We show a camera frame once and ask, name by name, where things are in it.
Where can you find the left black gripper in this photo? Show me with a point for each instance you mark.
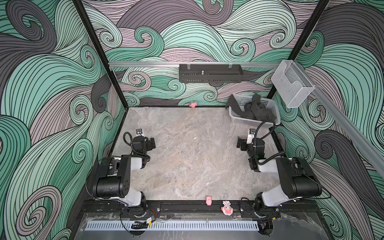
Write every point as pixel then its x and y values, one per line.
pixel 150 142

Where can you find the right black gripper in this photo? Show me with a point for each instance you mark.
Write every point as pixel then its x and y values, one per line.
pixel 240 143

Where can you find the dark grey striped shirt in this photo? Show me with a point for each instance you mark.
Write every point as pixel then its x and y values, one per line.
pixel 254 110

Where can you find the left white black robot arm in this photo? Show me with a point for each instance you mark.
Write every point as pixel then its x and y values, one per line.
pixel 113 179

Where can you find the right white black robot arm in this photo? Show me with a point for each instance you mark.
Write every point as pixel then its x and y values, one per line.
pixel 297 179

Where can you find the white plastic mesh basket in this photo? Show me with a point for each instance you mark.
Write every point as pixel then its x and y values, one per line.
pixel 242 100

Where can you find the small pink pig toy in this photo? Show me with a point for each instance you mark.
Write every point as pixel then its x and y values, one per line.
pixel 193 105

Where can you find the small pink front toy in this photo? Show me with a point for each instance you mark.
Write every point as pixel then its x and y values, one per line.
pixel 208 200

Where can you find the pink white doll figure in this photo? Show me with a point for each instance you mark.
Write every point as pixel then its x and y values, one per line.
pixel 227 209

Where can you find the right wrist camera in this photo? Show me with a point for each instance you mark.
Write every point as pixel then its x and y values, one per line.
pixel 251 136

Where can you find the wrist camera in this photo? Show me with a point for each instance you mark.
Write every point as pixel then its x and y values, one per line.
pixel 251 136
pixel 139 132

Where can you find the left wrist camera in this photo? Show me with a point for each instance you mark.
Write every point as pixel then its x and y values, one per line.
pixel 139 132

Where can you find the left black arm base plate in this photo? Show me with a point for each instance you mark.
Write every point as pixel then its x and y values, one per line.
pixel 152 209

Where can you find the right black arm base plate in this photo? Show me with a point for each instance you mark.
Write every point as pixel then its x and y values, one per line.
pixel 250 209

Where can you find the clear plastic wall holder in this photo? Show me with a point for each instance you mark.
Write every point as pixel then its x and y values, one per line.
pixel 292 83

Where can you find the aluminium rear rail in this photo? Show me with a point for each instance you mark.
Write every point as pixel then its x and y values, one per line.
pixel 152 64

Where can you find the aluminium rail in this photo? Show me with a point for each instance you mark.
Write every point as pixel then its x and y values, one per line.
pixel 355 100
pixel 152 64

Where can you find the black perforated wall shelf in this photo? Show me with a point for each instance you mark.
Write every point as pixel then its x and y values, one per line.
pixel 211 74

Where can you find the white slotted cable duct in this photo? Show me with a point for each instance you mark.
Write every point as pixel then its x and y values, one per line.
pixel 176 225

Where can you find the aluminium right rail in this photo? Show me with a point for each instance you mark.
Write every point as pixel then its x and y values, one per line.
pixel 355 100

